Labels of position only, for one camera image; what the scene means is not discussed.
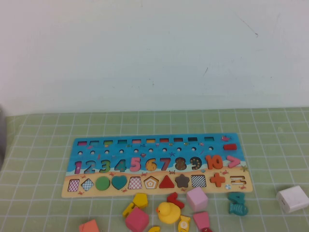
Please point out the yellow number six piece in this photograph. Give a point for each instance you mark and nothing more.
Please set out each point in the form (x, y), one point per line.
(153, 229)

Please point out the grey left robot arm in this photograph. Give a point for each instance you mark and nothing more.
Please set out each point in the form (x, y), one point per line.
(2, 135)

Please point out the blue number shape puzzle board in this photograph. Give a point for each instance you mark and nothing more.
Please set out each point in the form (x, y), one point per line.
(169, 154)

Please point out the pink number five piece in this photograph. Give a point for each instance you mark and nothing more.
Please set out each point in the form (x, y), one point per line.
(135, 164)

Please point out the red triangle piece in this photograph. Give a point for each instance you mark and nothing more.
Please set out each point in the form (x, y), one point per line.
(166, 183)

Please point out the brown star piece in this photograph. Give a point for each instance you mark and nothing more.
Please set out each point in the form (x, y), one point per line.
(182, 181)

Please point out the teal heart piece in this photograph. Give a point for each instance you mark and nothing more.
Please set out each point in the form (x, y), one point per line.
(119, 182)

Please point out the orange number ten piece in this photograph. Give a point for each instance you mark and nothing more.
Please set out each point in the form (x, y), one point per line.
(214, 162)

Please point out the red minus sign piece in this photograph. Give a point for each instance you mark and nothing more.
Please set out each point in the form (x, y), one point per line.
(229, 147)

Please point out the green circle piece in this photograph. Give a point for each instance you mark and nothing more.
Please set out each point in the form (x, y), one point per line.
(102, 183)

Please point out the red number piece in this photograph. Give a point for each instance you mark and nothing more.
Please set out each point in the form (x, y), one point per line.
(177, 201)

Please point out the orange plus sign piece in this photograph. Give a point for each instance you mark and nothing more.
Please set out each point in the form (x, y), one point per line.
(217, 180)

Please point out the pink greater-than sign piece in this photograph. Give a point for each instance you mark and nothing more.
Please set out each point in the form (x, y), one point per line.
(233, 162)

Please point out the pink number one piece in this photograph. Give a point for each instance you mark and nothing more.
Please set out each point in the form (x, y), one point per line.
(77, 167)

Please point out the yellow fish piece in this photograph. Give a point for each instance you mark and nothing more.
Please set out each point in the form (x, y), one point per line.
(184, 224)

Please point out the teal number four piece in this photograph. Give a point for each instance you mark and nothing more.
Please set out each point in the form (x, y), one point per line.
(236, 197)

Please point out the teal fish piece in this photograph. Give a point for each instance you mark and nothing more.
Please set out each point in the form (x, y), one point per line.
(237, 209)

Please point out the red fish piece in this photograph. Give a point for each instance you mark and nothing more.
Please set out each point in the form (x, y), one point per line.
(206, 229)

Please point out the yellow pentagon block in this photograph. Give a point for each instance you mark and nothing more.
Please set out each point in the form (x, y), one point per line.
(140, 200)

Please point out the light pink cube block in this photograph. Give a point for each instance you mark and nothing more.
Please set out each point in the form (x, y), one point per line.
(196, 199)

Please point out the yellow rubber duck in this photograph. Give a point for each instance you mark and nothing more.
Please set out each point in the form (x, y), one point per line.
(170, 213)

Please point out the crimson square block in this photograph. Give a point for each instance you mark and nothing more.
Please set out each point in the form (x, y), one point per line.
(136, 219)

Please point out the pink trapezoid block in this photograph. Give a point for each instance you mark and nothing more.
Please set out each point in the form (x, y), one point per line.
(201, 220)

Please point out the orange block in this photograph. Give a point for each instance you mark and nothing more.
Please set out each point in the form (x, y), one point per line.
(88, 226)

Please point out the white wall charger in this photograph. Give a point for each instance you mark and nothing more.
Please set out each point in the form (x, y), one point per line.
(293, 199)

